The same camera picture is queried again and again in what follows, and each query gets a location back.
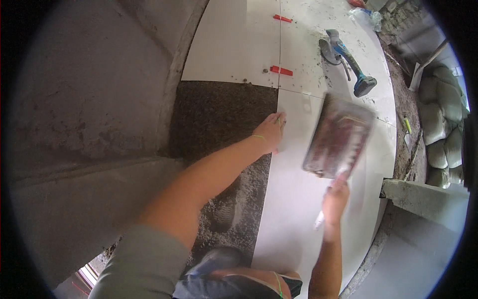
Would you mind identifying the clear plastic bag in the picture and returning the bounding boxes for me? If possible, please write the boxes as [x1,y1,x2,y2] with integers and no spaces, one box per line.
[349,7,383,32]

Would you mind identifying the person's legs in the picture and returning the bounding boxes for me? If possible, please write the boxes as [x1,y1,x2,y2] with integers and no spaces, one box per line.
[173,246,304,299]

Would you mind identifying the person's right hand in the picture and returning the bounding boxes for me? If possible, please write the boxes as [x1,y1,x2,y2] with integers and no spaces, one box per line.
[321,173,351,225]

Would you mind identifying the grey concrete ledge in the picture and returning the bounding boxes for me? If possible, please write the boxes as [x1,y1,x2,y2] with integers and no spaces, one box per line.
[379,179,470,233]

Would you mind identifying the clear bag of red spacers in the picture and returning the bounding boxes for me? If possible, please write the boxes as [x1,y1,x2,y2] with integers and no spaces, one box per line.
[302,93,377,179]

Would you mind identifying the white floor tile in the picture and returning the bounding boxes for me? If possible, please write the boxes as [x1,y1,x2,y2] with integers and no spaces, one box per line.
[181,0,281,89]
[279,0,397,126]
[251,89,397,289]

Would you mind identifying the person's left hand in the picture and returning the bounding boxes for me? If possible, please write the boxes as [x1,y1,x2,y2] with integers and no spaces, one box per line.
[252,111,287,155]

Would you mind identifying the person's body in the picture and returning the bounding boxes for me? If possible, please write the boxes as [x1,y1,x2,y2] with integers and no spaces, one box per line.
[88,224,192,299]

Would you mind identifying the blue angle grinder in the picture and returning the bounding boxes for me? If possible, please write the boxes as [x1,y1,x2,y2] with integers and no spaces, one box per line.
[318,29,378,98]

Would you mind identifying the white board piece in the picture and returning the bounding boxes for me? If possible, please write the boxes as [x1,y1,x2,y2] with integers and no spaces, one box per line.
[408,62,425,92]

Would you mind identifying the stack of grey sandbags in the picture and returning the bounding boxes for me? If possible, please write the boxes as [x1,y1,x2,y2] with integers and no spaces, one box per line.
[418,63,470,188]

